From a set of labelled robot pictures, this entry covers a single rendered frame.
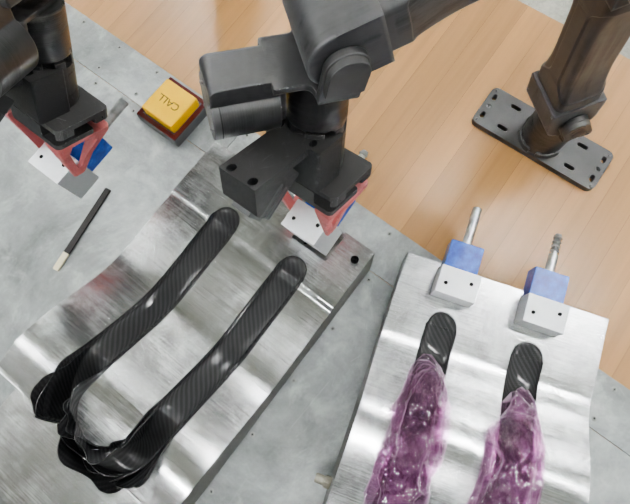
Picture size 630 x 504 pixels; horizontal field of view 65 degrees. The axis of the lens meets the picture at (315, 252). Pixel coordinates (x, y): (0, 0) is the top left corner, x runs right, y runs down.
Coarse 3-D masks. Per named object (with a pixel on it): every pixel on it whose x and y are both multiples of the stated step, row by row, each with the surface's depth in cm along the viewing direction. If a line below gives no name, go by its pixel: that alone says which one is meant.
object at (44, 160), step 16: (112, 112) 62; (80, 144) 60; (32, 160) 59; (48, 160) 59; (96, 160) 62; (48, 176) 58; (64, 176) 58; (80, 176) 61; (96, 176) 63; (80, 192) 62
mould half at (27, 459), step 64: (192, 192) 65; (128, 256) 64; (256, 256) 62; (64, 320) 58; (192, 320) 61; (320, 320) 60; (128, 384) 55; (256, 384) 59; (0, 448) 60; (192, 448) 53
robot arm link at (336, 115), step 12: (288, 96) 43; (300, 96) 42; (312, 96) 41; (288, 108) 44; (300, 108) 43; (312, 108) 42; (324, 108) 42; (336, 108) 43; (300, 120) 44; (312, 120) 43; (324, 120) 43; (336, 120) 44; (312, 132) 44; (324, 132) 45
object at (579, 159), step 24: (504, 96) 75; (480, 120) 75; (504, 120) 74; (528, 120) 71; (528, 144) 72; (552, 144) 69; (576, 144) 73; (552, 168) 72; (576, 168) 72; (600, 168) 72
